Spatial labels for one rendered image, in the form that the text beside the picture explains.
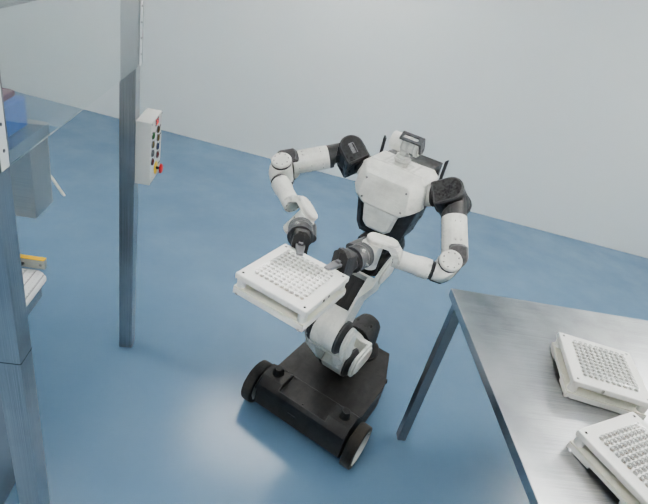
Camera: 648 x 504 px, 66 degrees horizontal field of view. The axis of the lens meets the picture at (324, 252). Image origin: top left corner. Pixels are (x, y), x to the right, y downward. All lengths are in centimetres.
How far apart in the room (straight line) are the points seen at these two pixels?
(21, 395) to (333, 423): 120
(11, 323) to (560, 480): 139
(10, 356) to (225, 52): 388
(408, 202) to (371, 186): 15
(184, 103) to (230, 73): 56
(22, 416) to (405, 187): 135
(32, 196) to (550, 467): 151
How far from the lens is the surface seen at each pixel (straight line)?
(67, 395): 251
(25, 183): 147
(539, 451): 155
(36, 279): 165
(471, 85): 470
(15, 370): 146
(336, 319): 197
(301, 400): 226
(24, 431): 163
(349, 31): 464
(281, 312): 139
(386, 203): 186
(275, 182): 188
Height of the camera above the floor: 185
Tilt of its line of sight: 31 degrees down
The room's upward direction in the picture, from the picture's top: 14 degrees clockwise
